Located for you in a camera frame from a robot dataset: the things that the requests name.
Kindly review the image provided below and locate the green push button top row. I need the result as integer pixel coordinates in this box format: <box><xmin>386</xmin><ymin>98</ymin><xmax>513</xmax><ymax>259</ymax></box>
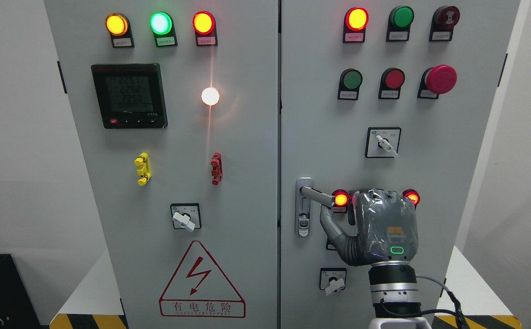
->
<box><xmin>386</xmin><ymin>6</ymin><xmax>414</xmax><ymax>42</ymax></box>

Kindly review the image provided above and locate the white platform with hazard stripes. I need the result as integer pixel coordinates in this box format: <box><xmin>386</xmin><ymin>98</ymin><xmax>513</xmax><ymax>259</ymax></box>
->
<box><xmin>50</xmin><ymin>247</ymin><xmax>522</xmax><ymax>329</ymax></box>

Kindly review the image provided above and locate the red lit indicator middle right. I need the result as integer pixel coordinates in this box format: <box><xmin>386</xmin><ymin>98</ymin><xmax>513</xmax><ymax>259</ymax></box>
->
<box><xmin>402</xmin><ymin>189</ymin><xmax>421</xmax><ymax>207</ymax></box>

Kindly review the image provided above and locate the green push button lower left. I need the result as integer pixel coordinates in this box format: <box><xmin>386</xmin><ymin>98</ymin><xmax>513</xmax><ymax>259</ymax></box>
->
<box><xmin>326</xmin><ymin>239</ymin><xmax>336</xmax><ymax>251</ymax></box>

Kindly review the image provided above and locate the grey left cabinet door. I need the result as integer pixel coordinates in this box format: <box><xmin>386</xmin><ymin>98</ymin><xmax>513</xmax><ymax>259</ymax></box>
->
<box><xmin>45</xmin><ymin>0</ymin><xmax>279</xmax><ymax>329</ymax></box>

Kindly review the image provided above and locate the red high voltage warning sign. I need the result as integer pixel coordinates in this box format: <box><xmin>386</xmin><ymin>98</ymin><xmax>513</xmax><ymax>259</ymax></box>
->
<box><xmin>159</xmin><ymin>240</ymin><xmax>246</xmax><ymax>318</ymax></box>

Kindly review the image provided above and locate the grey right cabinet door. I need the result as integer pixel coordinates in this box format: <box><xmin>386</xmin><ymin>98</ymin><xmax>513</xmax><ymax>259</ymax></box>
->
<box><xmin>279</xmin><ymin>0</ymin><xmax>520</xmax><ymax>329</ymax></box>

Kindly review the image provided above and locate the red emergency stop mushroom button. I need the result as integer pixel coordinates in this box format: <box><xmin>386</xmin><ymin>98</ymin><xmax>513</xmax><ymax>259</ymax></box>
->
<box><xmin>417</xmin><ymin>64</ymin><xmax>457</xmax><ymax>100</ymax></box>

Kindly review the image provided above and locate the yellow indicator light top left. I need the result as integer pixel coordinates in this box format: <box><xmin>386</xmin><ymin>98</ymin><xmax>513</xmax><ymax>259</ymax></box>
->
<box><xmin>105</xmin><ymin>13</ymin><xmax>135</xmax><ymax>48</ymax></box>

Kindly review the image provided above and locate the red terminal connector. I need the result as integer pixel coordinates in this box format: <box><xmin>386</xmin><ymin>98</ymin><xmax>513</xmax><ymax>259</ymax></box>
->
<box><xmin>210</xmin><ymin>152</ymin><xmax>223</xmax><ymax>186</ymax></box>

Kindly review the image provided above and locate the upper right white selector switch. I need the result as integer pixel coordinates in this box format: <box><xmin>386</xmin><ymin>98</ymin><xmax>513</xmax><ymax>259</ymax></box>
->
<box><xmin>365</xmin><ymin>127</ymin><xmax>402</xmax><ymax>158</ymax></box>

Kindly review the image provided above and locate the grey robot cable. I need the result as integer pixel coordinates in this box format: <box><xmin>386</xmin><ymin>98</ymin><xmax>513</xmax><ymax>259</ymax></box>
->
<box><xmin>415</xmin><ymin>274</ymin><xmax>471</xmax><ymax>329</ymax></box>

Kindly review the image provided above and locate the red lit indicator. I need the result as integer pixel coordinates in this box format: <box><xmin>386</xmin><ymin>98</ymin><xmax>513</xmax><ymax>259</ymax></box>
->
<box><xmin>331</xmin><ymin>189</ymin><xmax>351</xmax><ymax>214</ymax></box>
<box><xmin>342</xmin><ymin>7</ymin><xmax>369</xmax><ymax>43</ymax></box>
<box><xmin>402</xmin><ymin>189</ymin><xmax>421</xmax><ymax>207</ymax></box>

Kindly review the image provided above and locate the lower white selector switch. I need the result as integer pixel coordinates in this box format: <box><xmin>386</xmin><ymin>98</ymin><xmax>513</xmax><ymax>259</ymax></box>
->
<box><xmin>318</xmin><ymin>267</ymin><xmax>347</xmax><ymax>296</ymax></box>

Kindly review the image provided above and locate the red lit indicator middle left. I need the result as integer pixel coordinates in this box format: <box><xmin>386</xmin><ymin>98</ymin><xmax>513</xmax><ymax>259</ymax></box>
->
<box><xmin>331</xmin><ymin>189</ymin><xmax>351</xmax><ymax>214</ymax></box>

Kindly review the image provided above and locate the red lit indicator top right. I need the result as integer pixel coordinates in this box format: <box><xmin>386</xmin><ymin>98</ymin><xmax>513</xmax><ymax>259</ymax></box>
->
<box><xmin>342</xmin><ymin>7</ymin><xmax>369</xmax><ymax>43</ymax></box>

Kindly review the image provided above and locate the grey cabinet door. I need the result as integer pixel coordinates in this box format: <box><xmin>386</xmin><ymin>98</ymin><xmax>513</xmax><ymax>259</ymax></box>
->
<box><xmin>45</xmin><ymin>0</ymin><xmax>279</xmax><ymax>329</ymax></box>
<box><xmin>279</xmin><ymin>0</ymin><xmax>520</xmax><ymax>329</ymax></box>

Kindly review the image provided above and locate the red indicator light left door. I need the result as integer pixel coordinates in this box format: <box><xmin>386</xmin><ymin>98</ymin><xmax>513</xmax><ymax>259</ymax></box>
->
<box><xmin>192</xmin><ymin>11</ymin><xmax>218</xmax><ymax>47</ymax></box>

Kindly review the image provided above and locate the left door white selector switch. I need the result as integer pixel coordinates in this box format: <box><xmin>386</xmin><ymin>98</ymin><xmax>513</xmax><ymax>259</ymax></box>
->
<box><xmin>169</xmin><ymin>203</ymin><xmax>201</xmax><ymax>233</ymax></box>

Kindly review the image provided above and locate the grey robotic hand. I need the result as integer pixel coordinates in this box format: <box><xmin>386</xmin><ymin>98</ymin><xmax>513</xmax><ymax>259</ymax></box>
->
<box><xmin>320</xmin><ymin>189</ymin><xmax>419</xmax><ymax>266</ymax></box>

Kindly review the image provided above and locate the silver door latch handle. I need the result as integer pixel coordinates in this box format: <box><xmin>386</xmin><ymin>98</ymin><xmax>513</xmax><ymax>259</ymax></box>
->
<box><xmin>294</xmin><ymin>177</ymin><xmax>335</xmax><ymax>238</ymax></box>

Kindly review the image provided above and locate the green push button second row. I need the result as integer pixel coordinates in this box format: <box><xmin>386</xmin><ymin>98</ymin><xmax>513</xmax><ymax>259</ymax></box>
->
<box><xmin>337</xmin><ymin>68</ymin><xmax>362</xmax><ymax>101</ymax></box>

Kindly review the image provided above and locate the yellow terminal connector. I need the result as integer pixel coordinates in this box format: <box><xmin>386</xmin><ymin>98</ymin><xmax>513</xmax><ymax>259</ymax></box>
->
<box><xmin>134</xmin><ymin>152</ymin><xmax>151</xmax><ymax>186</ymax></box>

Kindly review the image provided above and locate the white lit indicator light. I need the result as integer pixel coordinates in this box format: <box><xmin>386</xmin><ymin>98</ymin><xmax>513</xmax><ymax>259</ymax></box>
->
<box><xmin>201</xmin><ymin>87</ymin><xmax>220</xmax><ymax>106</ymax></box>

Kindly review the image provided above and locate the black box lower left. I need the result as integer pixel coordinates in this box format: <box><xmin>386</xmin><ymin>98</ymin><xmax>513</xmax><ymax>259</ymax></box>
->
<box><xmin>0</xmin><ymin>254</ymin><xmax>42</xmax><ymax>329</ymax></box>

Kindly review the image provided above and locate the green lit indicator light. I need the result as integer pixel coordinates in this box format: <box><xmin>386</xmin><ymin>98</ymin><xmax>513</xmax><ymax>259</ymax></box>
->
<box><xmin>150</xmin><ymin>12</ymin><xmax>178</xmax><ymax>48</ymax></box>

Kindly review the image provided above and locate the black digital power meter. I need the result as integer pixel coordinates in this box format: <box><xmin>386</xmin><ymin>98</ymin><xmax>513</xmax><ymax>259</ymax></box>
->
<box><xmin>91</xmin><ymin>63</ymin><xmax>168</xmax><ymax>129</ymax></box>

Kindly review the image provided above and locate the red push button second row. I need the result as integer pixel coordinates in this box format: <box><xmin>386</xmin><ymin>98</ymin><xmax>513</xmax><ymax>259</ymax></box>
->
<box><xmin>378</xmin><ymin>67</ymin><xmax>405</xmax><ymax>100</ymax></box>

